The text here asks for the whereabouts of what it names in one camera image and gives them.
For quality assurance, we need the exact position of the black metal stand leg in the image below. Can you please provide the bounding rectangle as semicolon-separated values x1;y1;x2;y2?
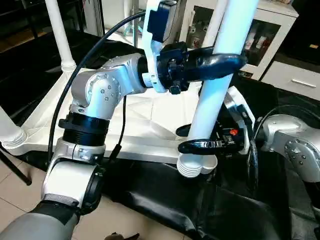
0;149;33;187

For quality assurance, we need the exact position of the white drawer unit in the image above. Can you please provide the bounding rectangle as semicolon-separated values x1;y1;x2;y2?
260;60;320;102

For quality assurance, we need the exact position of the white plastic table top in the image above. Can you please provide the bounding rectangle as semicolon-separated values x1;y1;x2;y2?
1;65;219;172

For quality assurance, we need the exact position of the white glass-door cabinet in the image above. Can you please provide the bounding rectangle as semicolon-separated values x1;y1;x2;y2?
180;0;300;81

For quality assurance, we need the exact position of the black box yellow label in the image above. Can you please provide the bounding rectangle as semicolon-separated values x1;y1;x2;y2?
287;0;320;65

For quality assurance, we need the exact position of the black work mat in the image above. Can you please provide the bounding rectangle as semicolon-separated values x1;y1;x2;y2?
0;25;320;240

